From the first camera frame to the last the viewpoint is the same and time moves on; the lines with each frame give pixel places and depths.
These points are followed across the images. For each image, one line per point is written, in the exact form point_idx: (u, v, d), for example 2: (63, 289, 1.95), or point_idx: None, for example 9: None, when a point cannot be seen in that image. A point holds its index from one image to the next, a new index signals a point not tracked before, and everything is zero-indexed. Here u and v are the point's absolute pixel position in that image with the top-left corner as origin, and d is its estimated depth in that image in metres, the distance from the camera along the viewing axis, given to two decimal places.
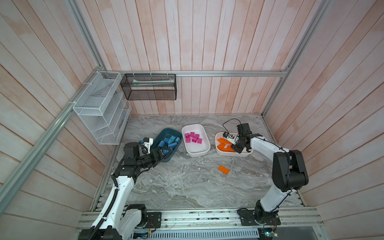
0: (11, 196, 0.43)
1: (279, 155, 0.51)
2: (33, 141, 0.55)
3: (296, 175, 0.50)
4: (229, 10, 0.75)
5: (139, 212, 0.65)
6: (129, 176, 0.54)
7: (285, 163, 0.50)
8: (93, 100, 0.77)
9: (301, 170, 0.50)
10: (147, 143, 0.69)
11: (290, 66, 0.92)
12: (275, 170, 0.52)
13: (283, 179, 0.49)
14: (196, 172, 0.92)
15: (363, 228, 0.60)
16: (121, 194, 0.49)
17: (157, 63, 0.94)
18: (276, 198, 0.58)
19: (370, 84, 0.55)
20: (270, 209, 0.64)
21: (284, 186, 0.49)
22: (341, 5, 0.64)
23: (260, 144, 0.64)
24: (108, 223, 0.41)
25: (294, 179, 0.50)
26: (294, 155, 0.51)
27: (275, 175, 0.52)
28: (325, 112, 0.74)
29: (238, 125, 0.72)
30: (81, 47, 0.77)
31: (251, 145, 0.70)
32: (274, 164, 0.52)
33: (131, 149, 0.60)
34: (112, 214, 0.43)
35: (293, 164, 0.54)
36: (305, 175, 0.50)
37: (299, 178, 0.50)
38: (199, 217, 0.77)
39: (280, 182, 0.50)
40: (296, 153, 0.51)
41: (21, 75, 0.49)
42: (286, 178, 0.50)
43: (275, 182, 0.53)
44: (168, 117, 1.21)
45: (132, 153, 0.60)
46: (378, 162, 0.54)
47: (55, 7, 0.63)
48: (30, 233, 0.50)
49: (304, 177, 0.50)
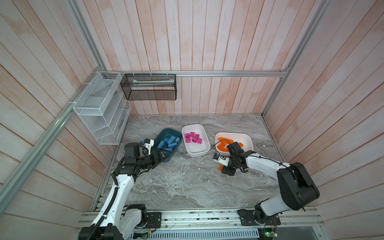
0: (11, 196, 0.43)
1: (283, 173, 0.47)
2: (33, 141, 0.55)
3: (308, 190, 0.47)
4: (228, 10, 0.75)
5: (139, 211, 0.65)
6: (129, 175, 0.54)
7: (291, 179, 0.47)
8: (93, 100, 0.77)
9: (309, 183, 0.47)
10: (148, 145, 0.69)
11: (290, 67, 0.92)
12: (284, 189, 0.48)
13: (295, 198, 0.45)
14: (197, 172, 0.91)
15: (363, 229, 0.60)
16: (121, 192, 0.49)
17: (157, 63, 0.94)
18: (283, 209, 0.54)
19: (370, 84, 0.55)
20: (272, 213, 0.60)
21: (299, 205, 0.45)
22: (341, 5, 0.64)
23: (257, 163, 0.61)
24: (108, 221, 0.41)
25: (305, 195, 0.46)
26: (297, 169, 0.48)
27: (286, 195, 0.48)
28: (325, 113, 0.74)
29: (227, 145, 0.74)
30: (81, 46, 0.76)
31: (248, 165, 0.66)
32: (281, 184, 0.48)
33: (132, 148, 0.61)
34: (113, 212, 0.43)
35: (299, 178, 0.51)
36: (314, 187, 0.47)
37: (310, 193, 0.46)
38: (199, 217, 0.77)
39: (292, 201, 0.46)
40: (298, 167, 0.49)
41: (21, 75, 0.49)
42: (299, 197, 0.45)
43: (286, 201, 0.49)
44: (168, 117, 1.21)
45: (133, 151, 0.61)
46: (377, 162, 0.54)
47: (55, 8, 0.63)
48: (30, 233, 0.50)
49: (315, 190, 0.47)
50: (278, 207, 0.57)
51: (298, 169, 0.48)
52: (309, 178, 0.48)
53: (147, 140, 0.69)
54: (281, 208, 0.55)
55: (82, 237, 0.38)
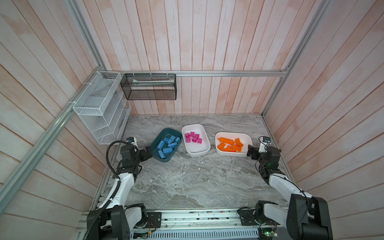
0: (11, 196, 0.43)
1: (297, 203, 0.44)
2: (33, 140, 0.55)
3: (318, 230, 0.42)
4: (229, 9, 0.75)
5: (139, 208, 0.66)
6: (129, 173, 0.59)
7: (303, 212, 0.43)
8: (93, 100, 0.77)
9: (324, 224, 0.42)
10: (134, 143, 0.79)
11: (290, 66, 0.92)
12: (291, 216, 0.45)
13: (299, 229, 0.42)
14: (196, 172, 0.92)
15: (363, 228, 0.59)
16: (126, 184, 0.55)
17: (157, 63, 0.94)
18: (282, 223, 0.53)
19: (370, 84, 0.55)
20: (270, 216, 0.62)
21: (300, 236, 0.42)
22: (341, 5, 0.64)
23: (279, 182, 0.58)
24: (114, 204, 0.45)
25: (312, 232, 0.42)
26: (317, 204, 0.44)
27: (290, 221, 0.45)
28: (325, 112, 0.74)
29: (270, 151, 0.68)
30: (81, 47, 0.77)
31: (270, 181, 0.64)
32: (290, 209, 0.46)
33: (128, 151, 0.64)
34: (117, 198, 0.47)
35: (316, 214, 0.46)
36: (328, 230, 0.42)
37: (320, 232, 0.42)
38: (199, 217, 0.77)
39: (295, 230, 0.43)
40: (319, 203, 0.44)
41: (21, 75, 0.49)
42: (302, 229, 0.42)
43: (289, 227, 0.46)
44: (168, 117, 1.21)
45: (129, 154, 0.65)
46: (377, 162, 0.54)
47: (55, 7, 0.63)
48: (30, 233, 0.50)
49: (327, 233, 0.41)
50: (278, 220, 0.55)
51: (319, 205, 0.44)
52: (327, 219, 0.42)
53: (131, 139, 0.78)
54: (280, 221, 0.54)
55: (90, 220, 0.40)
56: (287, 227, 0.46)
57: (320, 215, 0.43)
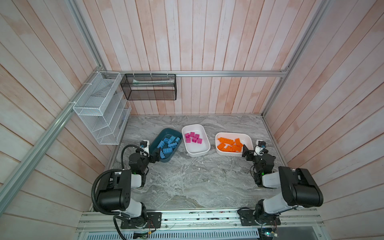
0: (12, 196, 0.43)
1: (283, 168, 0.53)
2: (32, 141, 0.55)
3: (308, 189, 0.47)
4: (228, 10, 0.74)
5: (140, 204, 0.67)
6: (138, 175, 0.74)
7: (290, 174, 0.51)
8: (93, 100, 0.77)
9: (311, 183, 0.48)
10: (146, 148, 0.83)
11: (290, 66, 0.92)
12: (283, 184, 0.51)
13: (290, 185, 0.48)
14: (196, 172, 0.92)
15: (364, 229, 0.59)
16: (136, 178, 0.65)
17: (157, 63, 0.95)
18: (281, 208, 0.56)
19: (370, 84, 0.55)
20: (272, 211, 0.63)
21: (293, 193, 0.46)
22: (341, 5, 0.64)
23: (268, 177, 0.66)
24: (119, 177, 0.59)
25: (303, 188, 0.47)
26: (301, 171, 0.52)
27: (285, 191, 0.50)
28: (325, 113, 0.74)
29: (262, 158, 0.73)
30: (82, 47, 0.77)
31: (263, 184, 0.69)
32: (281, 180, 0.52)
33: (135, 163, 0.69)
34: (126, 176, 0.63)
35: (304, 182, 0.52)
36: (317, 188, 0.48)
37: (310, 190, 0.47)
38: (199, 217, 0.77)
39: (289, 194, 0.47)
40: (302, 169, 0.53)
41: (21, 75, 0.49)
42: (293, 186, 0.48)
43: (285, 199, 0.49)
44: (168, 117, 1.21)
45: (137, 165, 0.70)
46: (377, 162, 0.54)
47: (55, 7, 0.63)
48: (30, 232, 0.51)
49: (316, 190, 0.47)
50: (277, 205, 0.57)
51: (302, 171, 0.52)
52: (312, 180, 0.49)
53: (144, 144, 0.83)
54: (279, 206, 0.56)
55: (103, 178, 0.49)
56: (283, 196, 0.50)
57: (306, 178, 0.50)
